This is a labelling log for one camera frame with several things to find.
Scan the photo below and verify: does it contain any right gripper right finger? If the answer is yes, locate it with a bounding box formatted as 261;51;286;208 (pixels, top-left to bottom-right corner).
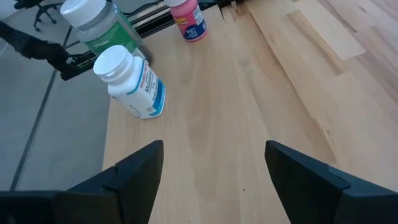
264;139;398;224

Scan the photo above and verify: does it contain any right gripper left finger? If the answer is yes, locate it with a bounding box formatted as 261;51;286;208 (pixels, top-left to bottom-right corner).
54;139;165;224

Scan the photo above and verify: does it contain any white bottle blue label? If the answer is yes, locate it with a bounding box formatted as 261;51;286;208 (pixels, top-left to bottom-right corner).
93;44;167;120

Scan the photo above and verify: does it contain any clear bottle green label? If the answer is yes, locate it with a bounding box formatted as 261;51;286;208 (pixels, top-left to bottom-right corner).
60;0;153;65

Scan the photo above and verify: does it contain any pink medicine bottle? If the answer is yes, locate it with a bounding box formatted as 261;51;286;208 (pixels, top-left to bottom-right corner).
164;0;208;43

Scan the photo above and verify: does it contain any black office chair base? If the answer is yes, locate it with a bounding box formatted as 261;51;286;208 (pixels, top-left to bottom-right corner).
14;0;63;32

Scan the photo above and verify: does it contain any black metal table frame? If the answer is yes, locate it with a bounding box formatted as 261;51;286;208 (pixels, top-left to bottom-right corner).
123;0;246;40

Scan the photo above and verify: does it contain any black diagonal frame strut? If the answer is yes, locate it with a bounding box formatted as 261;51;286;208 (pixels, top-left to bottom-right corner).
0;21;97;82

